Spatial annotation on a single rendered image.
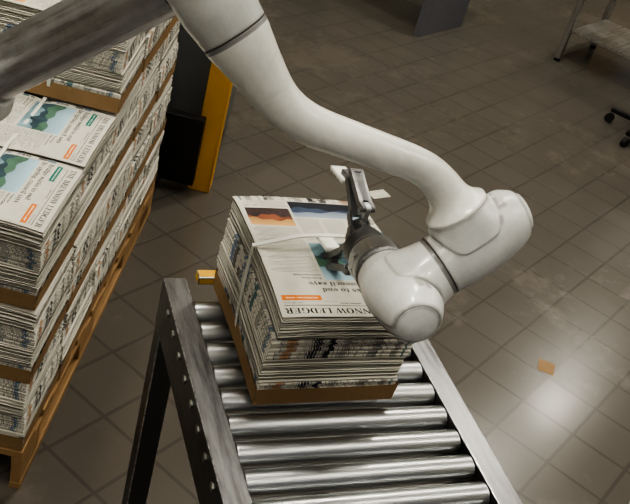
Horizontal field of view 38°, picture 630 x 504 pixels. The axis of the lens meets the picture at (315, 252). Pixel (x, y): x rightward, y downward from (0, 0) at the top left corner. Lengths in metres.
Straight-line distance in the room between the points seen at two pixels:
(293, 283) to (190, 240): 1.92
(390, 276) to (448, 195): 0.15
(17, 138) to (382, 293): 1.21
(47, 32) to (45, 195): 0.65
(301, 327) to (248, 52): 0.53
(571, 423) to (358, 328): 1.78
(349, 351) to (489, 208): 0.43
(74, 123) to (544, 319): 2.10
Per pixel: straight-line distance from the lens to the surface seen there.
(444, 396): 1.88
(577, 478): 3.13
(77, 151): 2.30
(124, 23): 1.48
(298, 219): 1.81
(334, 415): 1.74
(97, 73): 2.46
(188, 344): 1.81
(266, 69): 1.28
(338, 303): 1.62
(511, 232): 1.42
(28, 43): 1.56
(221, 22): 1.25
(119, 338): 3.02
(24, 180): 2.17
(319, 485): 1.64
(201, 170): 3.79
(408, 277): 1.39
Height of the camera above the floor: 1.97
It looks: 33 degrees down
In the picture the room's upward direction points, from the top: 16 degrees clockwise
